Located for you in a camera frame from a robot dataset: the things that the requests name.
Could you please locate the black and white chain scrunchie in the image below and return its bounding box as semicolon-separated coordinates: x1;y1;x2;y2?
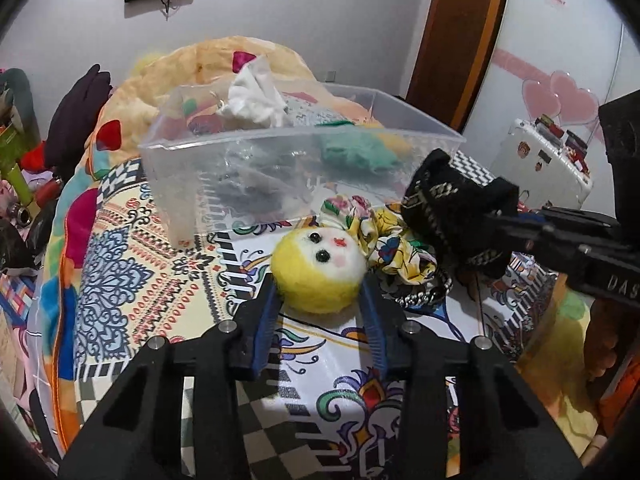
395;267;454;311

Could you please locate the black garment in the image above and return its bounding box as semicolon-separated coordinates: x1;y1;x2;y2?
45;64;114;177

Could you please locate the dark grey cloth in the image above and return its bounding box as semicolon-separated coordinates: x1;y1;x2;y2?
220;145;312;217

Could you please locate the white suitcase with stickers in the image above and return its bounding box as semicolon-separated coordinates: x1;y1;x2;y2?
487;117;596;211

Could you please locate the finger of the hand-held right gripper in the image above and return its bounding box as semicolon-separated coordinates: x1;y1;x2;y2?
481;212;585;275
520;205;622;242

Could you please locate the yellow fleece blanket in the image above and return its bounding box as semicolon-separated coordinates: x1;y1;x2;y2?
39;35;416;453

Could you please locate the brown wooden door frame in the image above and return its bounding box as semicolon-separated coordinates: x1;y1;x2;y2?
404;0;515;131

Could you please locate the pink heart wall sticker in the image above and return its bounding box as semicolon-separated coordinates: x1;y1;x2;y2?
550;71;600;126
522;77;563;119

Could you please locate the clear plastic storage box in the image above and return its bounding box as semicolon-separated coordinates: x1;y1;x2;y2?
137;85;467;249

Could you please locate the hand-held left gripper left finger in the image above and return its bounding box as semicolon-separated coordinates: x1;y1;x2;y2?
57;275;281;480

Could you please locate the yellow felt doll head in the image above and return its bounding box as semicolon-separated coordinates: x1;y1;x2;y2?
270;225;368;315

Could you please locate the black knit cloth with chain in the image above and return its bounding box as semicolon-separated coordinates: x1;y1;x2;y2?
400;149;521;279

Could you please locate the white cloth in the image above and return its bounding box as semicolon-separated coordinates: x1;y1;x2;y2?
227;55;292;127

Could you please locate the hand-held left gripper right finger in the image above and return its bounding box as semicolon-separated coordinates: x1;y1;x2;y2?
357;276;586;480

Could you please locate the floral fabric scrunchie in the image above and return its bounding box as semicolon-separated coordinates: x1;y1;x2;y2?
320;195;439;282

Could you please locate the green cloth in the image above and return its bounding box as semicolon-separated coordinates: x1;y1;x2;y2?
317;120;401;174

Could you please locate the patterned printed bedspread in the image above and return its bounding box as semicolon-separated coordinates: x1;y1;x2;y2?
75;152;593;480

